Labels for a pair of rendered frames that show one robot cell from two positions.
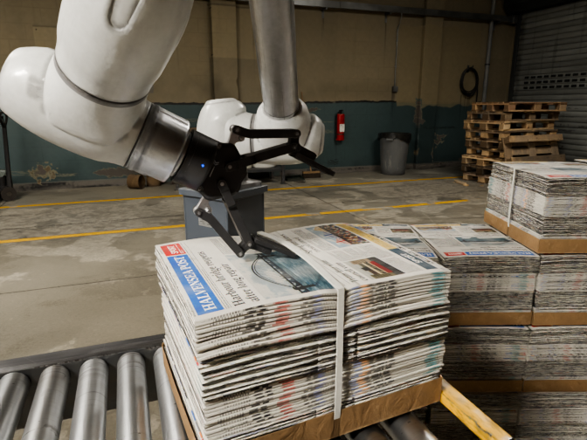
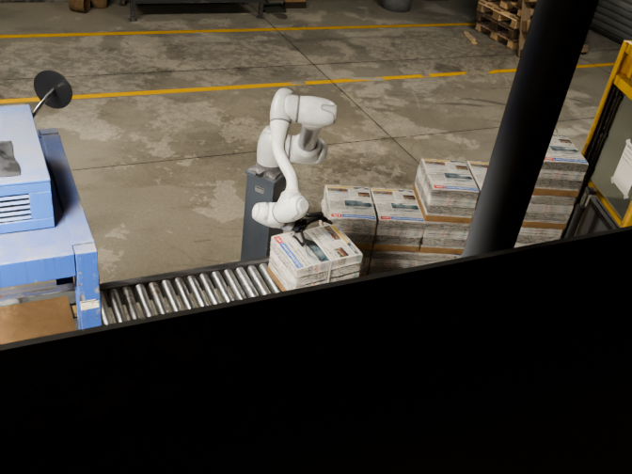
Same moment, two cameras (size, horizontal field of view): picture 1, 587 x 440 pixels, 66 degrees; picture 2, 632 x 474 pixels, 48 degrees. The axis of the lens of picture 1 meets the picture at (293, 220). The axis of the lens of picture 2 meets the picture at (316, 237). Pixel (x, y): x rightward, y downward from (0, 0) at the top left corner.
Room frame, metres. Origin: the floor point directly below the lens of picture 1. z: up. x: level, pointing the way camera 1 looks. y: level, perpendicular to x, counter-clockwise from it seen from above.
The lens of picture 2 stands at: (-2.20, 0.45, 3.05)
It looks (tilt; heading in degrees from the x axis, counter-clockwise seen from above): 34 degrees down; 351
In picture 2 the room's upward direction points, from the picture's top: 8 degrees clockwise
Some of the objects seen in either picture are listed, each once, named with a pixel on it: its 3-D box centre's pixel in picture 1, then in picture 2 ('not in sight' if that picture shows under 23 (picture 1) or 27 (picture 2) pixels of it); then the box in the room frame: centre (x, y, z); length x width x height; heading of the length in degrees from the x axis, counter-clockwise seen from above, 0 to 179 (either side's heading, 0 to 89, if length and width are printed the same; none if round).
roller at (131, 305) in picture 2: not in sight; (135, 319); (0.33, 0.84, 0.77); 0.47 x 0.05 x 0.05; 20
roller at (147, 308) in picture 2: not in sight; (150, 316); (0.35, 0.78, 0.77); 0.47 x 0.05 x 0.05; 20
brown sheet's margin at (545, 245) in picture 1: (550, 229); (441, 202); (1.43, -0.85, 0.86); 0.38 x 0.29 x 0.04; 1
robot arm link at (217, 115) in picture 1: (224, 134); (273, 144); (1.43, 0.21, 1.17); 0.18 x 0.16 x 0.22; 86
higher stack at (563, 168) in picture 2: not in sight; (523, 236); (1.44, -1.45, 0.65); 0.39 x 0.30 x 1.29; 1
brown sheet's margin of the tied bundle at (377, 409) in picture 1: (349, 355); not in sight; (0.71, -0.10, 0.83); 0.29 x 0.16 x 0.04; 25
